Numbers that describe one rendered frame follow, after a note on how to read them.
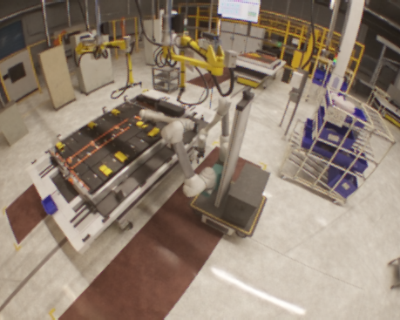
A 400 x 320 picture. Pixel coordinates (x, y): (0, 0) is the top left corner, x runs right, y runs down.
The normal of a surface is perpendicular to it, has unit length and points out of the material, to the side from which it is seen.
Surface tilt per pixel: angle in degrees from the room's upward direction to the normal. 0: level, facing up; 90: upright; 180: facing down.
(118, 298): 0
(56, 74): 90
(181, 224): 0
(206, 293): 0
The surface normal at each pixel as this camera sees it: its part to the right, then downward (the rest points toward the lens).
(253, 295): 0.06, -0.70
